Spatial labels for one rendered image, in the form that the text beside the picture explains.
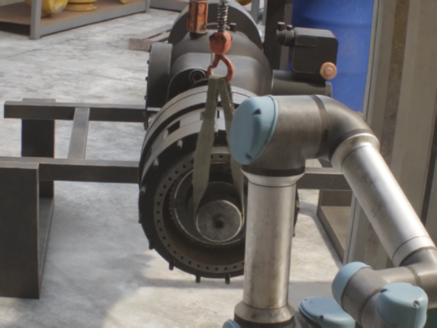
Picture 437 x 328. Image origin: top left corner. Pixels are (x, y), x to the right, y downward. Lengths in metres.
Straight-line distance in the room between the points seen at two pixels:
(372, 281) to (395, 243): 0.14
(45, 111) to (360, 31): 2.02
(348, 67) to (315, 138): 3.98
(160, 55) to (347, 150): 2.63
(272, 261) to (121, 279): 2.67
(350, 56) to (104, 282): 2.24
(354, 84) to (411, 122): 3.76
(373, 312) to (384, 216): 0.25
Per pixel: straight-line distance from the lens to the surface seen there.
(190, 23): 2.87
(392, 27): 1.73
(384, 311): 1.25
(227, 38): 2.57
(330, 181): 3.97
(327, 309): 1.74
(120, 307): 4.00
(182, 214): 2.90
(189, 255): 2.88
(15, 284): 4.02
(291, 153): 1.55
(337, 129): 1.58
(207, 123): 2.67
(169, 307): 4.02
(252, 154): 1.53
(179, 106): 3.09
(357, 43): 5.54
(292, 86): 4.19
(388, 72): 1.75
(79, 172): 3.85
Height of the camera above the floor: 1.90
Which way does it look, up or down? 18 degrees down
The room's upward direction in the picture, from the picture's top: 4 degrees clockwise
